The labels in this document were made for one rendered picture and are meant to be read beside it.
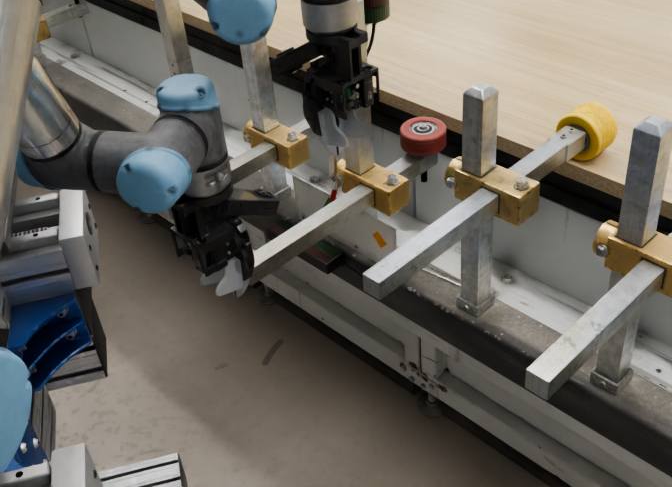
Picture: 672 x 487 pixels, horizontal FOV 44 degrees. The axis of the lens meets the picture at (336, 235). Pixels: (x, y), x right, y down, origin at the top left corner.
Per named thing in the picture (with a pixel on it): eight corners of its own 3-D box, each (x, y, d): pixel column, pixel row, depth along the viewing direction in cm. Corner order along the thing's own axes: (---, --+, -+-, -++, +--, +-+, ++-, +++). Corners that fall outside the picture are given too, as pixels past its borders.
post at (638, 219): (611, 412, 123) (662, 131, 94) (590, 399, 125) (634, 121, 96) (624, 398, 125) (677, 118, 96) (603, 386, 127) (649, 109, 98)
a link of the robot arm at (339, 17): (288, -3, 110) (332, -22, 115) (292, 29, 113) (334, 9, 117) (327, 10, 106) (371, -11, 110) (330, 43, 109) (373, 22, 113)
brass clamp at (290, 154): (288, 172, 154) (285, 148, 151) (242, 148, 162) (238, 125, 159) (312, 157, 157) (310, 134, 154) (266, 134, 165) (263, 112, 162)
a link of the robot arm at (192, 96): (140, 99, 101) (166, 67, 108) (159, 175, 108) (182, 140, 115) (200, 102, 100) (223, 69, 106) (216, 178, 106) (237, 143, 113)
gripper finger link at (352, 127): (358, 165, 124) (354, 110, 118) (331, 152, 127) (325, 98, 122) (373, 156, 125) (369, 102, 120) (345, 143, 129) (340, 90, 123)
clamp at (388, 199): (390, 217, 139) (388, 192, 135) (333, 188, 147) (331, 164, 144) (412, 201, 141) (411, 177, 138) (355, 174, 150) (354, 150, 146)
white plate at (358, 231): (396, 275, 145) (394, 229, 139) (296, 218, 161) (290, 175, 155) (398, 273, 145) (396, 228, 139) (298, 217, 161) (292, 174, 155)
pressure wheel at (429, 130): (426, 198, 146) (425, 142, 139) (392, 182, 151) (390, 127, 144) (455, 178, 150) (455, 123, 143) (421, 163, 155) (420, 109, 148)
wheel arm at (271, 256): (252, 291, 126) (248, 269, 124) (238, 281, 128) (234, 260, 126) (438, 167, 149) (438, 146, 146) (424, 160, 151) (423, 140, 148)
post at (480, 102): (476, 348, 140) (483, 94, 111) (459, 339, 142) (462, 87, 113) (488, 337, 142) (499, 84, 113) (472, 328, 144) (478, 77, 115)
